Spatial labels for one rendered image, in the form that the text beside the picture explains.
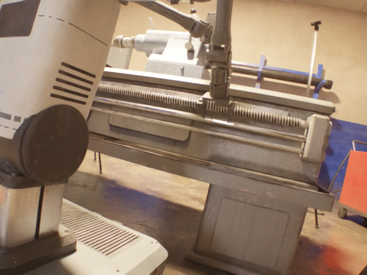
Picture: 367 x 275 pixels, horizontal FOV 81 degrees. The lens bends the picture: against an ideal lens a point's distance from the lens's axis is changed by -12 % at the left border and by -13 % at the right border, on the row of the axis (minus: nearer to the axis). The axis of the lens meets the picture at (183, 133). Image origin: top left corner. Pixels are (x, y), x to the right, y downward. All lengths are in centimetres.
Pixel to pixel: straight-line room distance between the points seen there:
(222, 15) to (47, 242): 80
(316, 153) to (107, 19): 87
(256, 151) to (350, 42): 413
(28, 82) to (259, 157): 95
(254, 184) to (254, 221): 22
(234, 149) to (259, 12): 412
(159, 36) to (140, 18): 411
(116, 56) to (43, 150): 507
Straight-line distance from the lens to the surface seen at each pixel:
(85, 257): 60
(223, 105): 89
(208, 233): 118
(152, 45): 154
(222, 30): 85
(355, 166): 308
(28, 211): 53
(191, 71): 131
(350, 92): 477
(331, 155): 456
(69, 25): 46
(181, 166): 100
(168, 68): 136
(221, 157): 114
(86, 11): 49
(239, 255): 119
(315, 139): 104
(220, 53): 85
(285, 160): 114
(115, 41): 172
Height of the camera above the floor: 58
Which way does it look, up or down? level
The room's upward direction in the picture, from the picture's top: 12 degrees clockwise
